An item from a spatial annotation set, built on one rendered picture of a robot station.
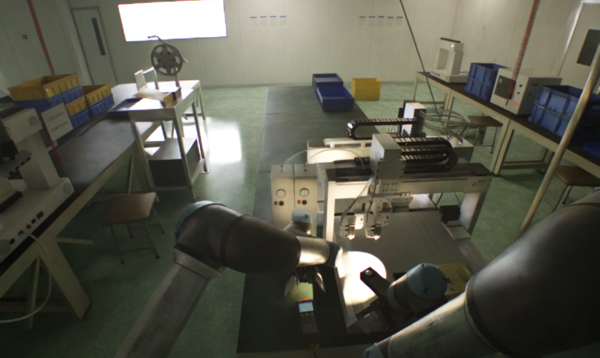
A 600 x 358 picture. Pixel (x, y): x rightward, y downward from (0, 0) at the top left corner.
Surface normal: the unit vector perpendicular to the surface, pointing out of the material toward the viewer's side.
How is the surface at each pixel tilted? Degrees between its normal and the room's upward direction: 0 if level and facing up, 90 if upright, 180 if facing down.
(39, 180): 90
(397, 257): 0
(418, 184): 90
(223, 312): 0
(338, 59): 90
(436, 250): 0
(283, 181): 90
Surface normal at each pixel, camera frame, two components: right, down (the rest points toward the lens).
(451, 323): -0.99, -0.10
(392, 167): 0.06, 0.49
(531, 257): -0.80, -0.56
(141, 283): -0.01, -0.87
